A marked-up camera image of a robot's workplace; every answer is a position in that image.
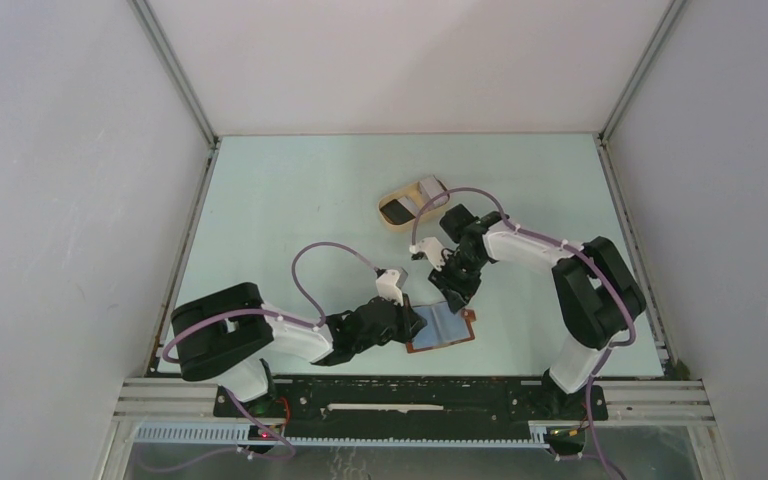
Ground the white cable duct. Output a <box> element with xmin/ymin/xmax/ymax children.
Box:
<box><xmin>133</xmin><ymin>423</ymin><xmax>551</xmax><ymax>449</ymax></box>

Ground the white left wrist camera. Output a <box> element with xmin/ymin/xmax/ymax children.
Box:
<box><xmin>375</xmin><ymin>268</ymin><xmax>408</xmax><ymax>306</ymax></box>

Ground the brown leather card holder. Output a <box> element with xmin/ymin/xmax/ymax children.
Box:
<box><xmin>406</xmin><ymin>302</ymin><xmax>476</xmax><ymax>354</ymax></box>

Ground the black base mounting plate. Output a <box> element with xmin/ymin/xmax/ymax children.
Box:
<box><xmin>246</xmin><ymin>375</ymin><xmax>608</xmax><ymax>441</ymax></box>

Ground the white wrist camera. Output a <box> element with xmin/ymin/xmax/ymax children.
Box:
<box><xmin>409</xmin><ymin>237</ymin><xmax>446</xmax><ymax>271</ymax></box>
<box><xmin>375</xmin><ymin>268</ymin><xmax>408</xmax><ymax>306</ymax></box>

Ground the aluminium frame rail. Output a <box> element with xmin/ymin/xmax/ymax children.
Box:
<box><xmin>114</xmin><ymin>378</ymin><xmax>716</xmax><ymax>427</ymax></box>

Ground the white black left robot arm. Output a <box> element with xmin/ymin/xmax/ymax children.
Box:
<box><xmin>161</xmin><ymin>282</ymin><xmax>427</xmax><ymax>417</ymax></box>

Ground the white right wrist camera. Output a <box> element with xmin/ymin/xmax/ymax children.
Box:
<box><xmin>409</xmin><ymin>237</ymin><xmax>446</xmax><ymax>271</ymax></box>

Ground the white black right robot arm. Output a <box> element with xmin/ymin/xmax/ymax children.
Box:
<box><xmin>411</xmin><ymin>205</ymin><xmax>646</xmax><ymax>418</ymax></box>

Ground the beige oval tray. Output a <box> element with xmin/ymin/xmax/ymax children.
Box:
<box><xmin>377</xmin><ymin>175</ymin><xmax>448</xmax><ymax>232</ymax></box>

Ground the white small card stack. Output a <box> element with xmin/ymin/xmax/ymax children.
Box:
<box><xmin>398</xmin><ymin>196</ymin><xmax>420</xmax><ymax>217</ymax></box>

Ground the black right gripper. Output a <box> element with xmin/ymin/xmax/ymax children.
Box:
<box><xmin>428</xmin><ymin>251</ymin><xmax>488</xmax><ymax>315</ymax></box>

